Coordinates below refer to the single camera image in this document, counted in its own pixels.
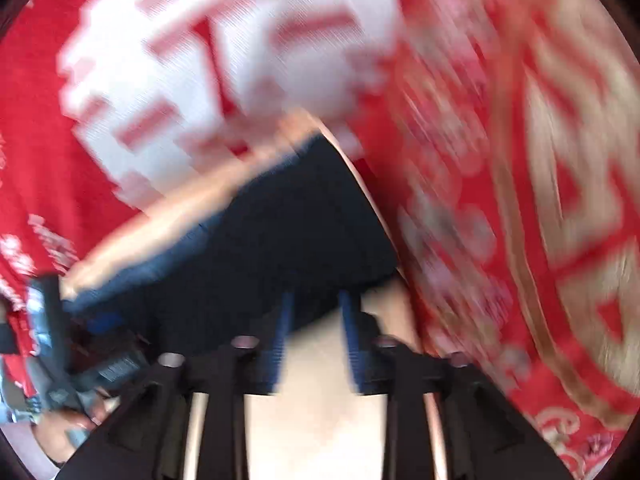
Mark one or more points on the black pants with blue waistband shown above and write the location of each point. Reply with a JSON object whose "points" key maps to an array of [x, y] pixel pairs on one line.
{"points": [[275, 240]]}

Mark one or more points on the person's left hand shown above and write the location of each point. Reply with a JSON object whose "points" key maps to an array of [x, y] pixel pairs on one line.
{"points": [[57, 437]]}

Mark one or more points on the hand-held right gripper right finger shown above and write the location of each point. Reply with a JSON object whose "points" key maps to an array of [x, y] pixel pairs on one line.
{"points": [[353, 345]]}

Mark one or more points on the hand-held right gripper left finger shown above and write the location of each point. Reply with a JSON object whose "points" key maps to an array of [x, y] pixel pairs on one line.
{"points": [[283, 340]]}

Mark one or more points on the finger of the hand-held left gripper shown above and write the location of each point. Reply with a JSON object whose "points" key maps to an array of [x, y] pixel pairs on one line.
{"points": [[109, 322]]}

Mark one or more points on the red blanket with white print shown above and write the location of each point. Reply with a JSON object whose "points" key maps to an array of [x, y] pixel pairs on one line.
{"points": [[40, 135]]}

